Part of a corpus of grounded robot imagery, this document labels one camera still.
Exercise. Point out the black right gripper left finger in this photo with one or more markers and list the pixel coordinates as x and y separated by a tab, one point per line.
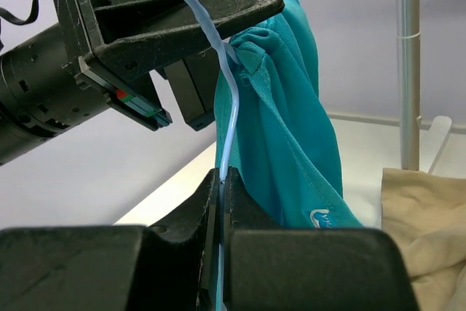
170	265

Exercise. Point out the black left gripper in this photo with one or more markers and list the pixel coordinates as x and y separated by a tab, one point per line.
113	45

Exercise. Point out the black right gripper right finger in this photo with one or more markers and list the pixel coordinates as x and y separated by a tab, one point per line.
270	267

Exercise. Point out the light blue wire hanger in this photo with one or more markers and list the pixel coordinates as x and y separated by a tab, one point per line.
225	54

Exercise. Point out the turquoise blue t shirt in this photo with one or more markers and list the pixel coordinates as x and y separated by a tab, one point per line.
285	146

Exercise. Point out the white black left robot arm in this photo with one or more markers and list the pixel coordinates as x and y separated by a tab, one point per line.
40	98

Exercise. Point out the beige t shirt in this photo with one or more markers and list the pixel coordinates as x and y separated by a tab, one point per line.
425	215

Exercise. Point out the metal clothes rack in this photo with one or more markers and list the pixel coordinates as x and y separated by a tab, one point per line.
417	151

